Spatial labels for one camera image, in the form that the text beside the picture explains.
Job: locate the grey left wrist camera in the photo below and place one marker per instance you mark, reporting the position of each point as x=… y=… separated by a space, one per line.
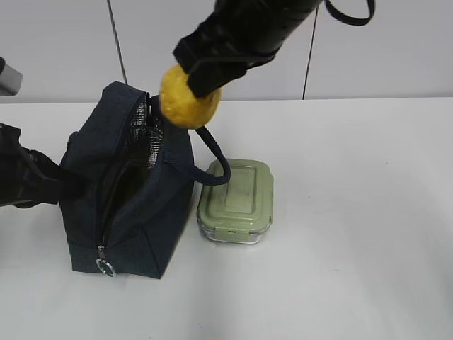
x=10 y=79

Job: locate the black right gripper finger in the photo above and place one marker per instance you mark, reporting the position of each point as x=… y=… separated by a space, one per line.
x=193 y=50
x=204 y=77

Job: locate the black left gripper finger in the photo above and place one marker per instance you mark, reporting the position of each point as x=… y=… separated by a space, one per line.
x=62 y=183

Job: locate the navy blue lunch bag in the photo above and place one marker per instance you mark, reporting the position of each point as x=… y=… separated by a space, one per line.
x=139 y=174

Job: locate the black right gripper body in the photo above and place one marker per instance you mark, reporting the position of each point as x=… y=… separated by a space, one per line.
x=243 y=33

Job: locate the yellow squash toy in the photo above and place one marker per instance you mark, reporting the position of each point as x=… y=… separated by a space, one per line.
x=179 y=105

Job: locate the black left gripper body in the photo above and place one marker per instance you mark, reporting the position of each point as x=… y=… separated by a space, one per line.
x=19 y=180

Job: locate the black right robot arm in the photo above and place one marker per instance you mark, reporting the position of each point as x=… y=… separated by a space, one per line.
x=292 y=14

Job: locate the green lidded glass container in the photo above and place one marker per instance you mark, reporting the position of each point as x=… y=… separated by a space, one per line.
x=240 y=211

